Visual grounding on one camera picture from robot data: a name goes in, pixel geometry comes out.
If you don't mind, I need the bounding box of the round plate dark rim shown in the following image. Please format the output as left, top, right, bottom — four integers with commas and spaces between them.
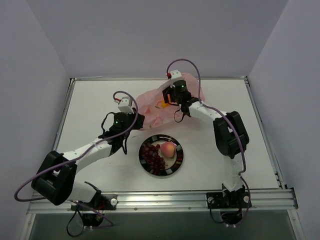
138, 134, 184, 177

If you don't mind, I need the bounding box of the pink plastic bag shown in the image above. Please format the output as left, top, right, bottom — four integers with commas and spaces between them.
136, 72, 206, 131

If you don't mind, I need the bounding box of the fake peach pink yellow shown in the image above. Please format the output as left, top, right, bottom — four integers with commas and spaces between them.
160, 142, 176, 158

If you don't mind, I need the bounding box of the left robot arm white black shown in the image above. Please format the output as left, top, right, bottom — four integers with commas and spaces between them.
31, 112, 145, 210

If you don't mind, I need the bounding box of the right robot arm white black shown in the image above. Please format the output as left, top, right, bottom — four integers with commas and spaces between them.
162, 80, 250, 207

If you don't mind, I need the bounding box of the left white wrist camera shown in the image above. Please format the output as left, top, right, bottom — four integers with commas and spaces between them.
114, 96, 134, 114

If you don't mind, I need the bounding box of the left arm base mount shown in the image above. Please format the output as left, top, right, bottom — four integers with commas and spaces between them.
67, 181, 118, 211

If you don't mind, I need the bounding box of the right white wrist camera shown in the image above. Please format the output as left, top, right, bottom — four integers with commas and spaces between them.
166, 70, 183, 81

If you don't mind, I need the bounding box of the orange fake fruit slice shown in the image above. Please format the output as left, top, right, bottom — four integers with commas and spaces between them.
161, 94, 172, 108

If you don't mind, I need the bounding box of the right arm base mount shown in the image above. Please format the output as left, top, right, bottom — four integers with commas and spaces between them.
206, 188, 252, 209

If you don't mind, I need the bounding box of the aluminium front rail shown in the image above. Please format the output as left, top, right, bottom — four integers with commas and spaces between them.
27, 188, 299, 213

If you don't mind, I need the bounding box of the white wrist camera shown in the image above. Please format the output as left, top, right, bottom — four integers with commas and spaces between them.
114, 96, 134, 114
166, 70, 183, 81

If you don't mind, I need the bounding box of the red fake grape bunch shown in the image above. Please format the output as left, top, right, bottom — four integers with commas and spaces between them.
142, 143, 166, 175

